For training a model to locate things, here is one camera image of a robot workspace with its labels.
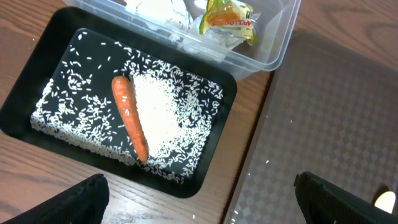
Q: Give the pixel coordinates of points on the green yellow snack wrapper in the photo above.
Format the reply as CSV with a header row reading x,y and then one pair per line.
x,y
230,18

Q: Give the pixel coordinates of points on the dark brown serving tray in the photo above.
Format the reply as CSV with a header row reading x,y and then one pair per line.
x,y
329,111

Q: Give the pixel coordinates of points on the orange carrot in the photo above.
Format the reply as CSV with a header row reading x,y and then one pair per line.
x,y
125,98

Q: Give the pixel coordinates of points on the white rice pile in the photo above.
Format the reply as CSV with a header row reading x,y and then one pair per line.
x,y
176,108

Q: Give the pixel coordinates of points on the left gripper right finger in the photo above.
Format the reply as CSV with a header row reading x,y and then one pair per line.
x,y
323,202

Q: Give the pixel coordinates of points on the black waste tray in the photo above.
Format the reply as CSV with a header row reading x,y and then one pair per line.
x,y
41,66

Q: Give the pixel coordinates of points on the white napkin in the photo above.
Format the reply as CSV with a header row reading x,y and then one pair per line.
x,y
166,12

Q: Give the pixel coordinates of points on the yellow plastic spoon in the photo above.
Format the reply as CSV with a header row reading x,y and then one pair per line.
x,y
386,201

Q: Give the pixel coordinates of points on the clear plastic bin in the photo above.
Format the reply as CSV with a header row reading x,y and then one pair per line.
x,y
274,22

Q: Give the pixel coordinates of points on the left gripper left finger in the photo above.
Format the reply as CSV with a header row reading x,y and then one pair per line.
x,y
83,203

